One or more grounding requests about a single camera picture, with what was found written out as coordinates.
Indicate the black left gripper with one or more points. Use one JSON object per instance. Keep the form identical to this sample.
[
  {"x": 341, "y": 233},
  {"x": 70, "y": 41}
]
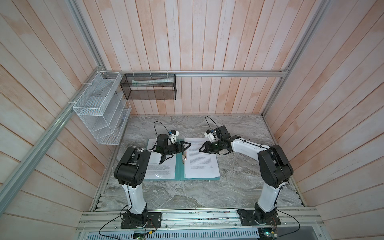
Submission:
[{"x": 181, "y": 146}]

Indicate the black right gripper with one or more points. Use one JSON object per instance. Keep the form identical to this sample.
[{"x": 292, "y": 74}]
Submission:
[{"x": 207, "y": 148}]

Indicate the green file folder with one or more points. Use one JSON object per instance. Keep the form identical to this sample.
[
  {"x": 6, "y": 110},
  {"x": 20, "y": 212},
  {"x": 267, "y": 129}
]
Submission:
[{"x": 180, "y": 171}]

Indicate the printed paper sheet dense text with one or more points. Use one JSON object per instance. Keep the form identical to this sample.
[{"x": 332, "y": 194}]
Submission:
[{"x": 165, "y": 171}]

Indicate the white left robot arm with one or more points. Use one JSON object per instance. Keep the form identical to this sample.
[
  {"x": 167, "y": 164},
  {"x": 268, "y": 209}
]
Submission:
[{"x": 130, "y": 173}]

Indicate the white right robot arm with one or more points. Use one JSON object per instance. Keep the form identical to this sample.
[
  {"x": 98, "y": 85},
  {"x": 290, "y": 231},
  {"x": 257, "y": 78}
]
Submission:
[{"x": 274, "y": 166}]

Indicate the metal folder clip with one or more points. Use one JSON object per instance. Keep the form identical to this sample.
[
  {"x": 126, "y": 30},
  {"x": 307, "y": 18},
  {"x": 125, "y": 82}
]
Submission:
[{"x": 184, "y": 157}]

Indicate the black mesh basket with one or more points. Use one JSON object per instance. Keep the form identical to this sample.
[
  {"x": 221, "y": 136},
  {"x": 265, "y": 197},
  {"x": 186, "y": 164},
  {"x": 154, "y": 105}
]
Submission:
[{"x": 149, "y": 87}]

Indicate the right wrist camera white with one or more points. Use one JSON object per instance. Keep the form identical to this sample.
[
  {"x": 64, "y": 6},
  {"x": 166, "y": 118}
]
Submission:
[{"x": 210, "y": 135}]

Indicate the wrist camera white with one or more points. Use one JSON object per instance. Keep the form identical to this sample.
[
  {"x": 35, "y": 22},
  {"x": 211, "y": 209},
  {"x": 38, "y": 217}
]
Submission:
[
  {"x": 210, "y": 135},
  {"x": 174, "y": 133}
]

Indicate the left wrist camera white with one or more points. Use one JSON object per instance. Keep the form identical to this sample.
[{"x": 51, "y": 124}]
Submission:
[{"x": 174, "y": 133}]

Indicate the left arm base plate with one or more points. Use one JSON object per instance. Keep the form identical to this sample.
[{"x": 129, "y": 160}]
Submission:
[{"x": 144, "y": 220}]

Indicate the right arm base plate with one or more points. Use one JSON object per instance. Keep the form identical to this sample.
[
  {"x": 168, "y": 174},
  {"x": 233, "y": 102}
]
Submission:
[{"x": 258, "y": 217}]

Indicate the white wire mesh shelf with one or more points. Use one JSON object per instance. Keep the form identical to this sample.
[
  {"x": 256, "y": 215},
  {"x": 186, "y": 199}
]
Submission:
[{"x": 103, "y": 109}]

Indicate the horizontal aluminium frame bar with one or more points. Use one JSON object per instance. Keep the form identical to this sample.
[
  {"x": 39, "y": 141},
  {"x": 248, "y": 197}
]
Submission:
[{"x": 214, "y": 73}]

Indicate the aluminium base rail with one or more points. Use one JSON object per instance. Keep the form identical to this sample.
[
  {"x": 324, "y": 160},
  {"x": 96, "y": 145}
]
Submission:
[{"x": 193, "y": 219}]

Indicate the left aluminium frame bar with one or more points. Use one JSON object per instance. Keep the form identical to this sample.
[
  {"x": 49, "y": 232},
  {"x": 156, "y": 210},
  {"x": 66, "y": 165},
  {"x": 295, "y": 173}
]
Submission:
[{"x": 20, "y": 175}]

